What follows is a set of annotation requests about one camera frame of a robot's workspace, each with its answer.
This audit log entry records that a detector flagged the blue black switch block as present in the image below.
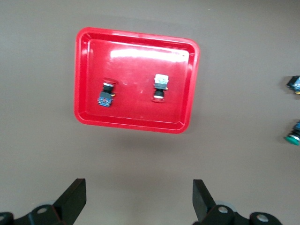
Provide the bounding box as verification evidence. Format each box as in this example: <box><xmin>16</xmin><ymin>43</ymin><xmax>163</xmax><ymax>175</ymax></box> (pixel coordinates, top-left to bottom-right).
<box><xmin>285</xmin><ymin>75</ymin><xmax>300</xmax><ymax>95</ymax></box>

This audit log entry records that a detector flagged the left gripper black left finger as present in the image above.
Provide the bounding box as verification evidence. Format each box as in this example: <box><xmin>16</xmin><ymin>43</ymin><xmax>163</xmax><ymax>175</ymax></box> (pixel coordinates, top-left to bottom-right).
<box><xmin>14</xmin><ymin>178</ymin><xmax>88</xmax><ymax>225</ymax></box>

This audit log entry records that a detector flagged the red mushroom push button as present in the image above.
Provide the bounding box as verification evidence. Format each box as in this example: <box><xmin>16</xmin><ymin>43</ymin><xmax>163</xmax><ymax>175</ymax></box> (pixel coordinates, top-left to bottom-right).
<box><xmin>150</xmin><ymin>73</ymin><xmax>170</xmax><ymax>104</ymax></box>
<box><xmin>97</xmin><ymin>77</ymin><xmax>118</xmax><ymax>109</ymax></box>

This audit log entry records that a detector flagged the red plastic tray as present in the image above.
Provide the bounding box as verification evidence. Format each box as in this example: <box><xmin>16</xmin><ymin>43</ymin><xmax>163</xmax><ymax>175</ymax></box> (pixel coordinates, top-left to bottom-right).
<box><xmin>74</xmin><ymin>27</ymin><xmax>201</xmax><ymax>135</ymax></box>

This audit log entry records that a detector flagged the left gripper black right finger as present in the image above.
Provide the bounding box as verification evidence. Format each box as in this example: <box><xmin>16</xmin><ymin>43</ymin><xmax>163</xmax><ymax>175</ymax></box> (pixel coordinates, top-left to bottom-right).
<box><xmin>192</xmin><ymin>179</ymin><xmax>236</xmax><ymax>225</ymax></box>

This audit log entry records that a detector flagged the green push button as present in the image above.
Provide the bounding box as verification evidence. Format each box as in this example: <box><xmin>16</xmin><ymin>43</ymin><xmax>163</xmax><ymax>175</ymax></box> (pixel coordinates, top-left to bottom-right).
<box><xmin>284</xmin><ymin>120</ymin><xmax>300</xmax><ymax>147</ymax></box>

